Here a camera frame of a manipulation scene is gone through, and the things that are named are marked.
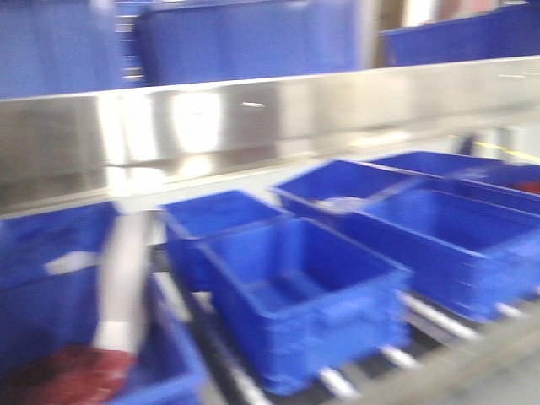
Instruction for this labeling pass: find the upper shelf blue bin centre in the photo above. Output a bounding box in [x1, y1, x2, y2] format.
[133, 1, 361, 86]

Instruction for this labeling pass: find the shelf blue bin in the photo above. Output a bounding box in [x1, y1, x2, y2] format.
[133, 1, 361, 86]
[1, 1, 126, 99]
[381, 2, 539, 67]

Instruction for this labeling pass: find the stainless steel shelf beam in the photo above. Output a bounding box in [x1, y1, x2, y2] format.
[1, 57, 539, 215]

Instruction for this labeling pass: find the upper shelf blue bin left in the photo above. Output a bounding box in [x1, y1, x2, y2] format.
[1, 1, 126, 99]

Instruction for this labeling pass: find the upper shelf blue bin right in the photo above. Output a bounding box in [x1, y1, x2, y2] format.
[381, 2, 539, 67]

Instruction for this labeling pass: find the blue bin behind centre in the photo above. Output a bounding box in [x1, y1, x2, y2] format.
[159, 190, 290, 292]

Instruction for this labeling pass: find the blue bin front centre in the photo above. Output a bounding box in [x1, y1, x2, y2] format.
[202, 218, 413, 396]

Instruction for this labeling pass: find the blue bin right front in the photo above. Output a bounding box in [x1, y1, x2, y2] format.
[272, 160, 539, 321]

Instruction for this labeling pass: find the blue bin with red parts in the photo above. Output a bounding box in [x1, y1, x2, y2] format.
[1, 201, 205, 404]

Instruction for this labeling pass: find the blue bin far right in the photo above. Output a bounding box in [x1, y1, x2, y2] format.
[369, 150, 539, 196]

